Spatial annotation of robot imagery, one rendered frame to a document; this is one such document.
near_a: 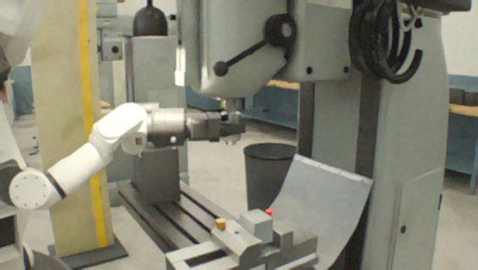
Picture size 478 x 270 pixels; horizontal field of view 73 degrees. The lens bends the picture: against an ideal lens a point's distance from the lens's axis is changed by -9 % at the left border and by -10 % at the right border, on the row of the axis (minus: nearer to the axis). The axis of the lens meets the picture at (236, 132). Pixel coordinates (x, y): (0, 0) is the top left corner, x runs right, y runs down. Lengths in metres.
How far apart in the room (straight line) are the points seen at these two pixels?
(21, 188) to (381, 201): 0.89
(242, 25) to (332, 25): 0.24
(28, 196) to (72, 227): 1.96
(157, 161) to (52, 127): 1.37
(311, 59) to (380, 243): 0.59
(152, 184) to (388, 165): 0.74
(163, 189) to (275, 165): 1.59
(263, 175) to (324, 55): 1.98
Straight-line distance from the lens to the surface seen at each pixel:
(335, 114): 1.10
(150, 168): 1.20
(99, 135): 0.79
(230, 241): 0.80
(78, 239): 2.74
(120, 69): 9.19
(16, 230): 1.35
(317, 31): 0.84
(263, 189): 2.80
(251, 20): 0.74
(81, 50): 2.45
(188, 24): 0.76
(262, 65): 0.76
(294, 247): 0.86
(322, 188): 1.13
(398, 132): 1.03
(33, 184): 0.74
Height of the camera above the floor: 1.41
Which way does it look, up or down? 13 degrees down
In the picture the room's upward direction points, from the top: straight up
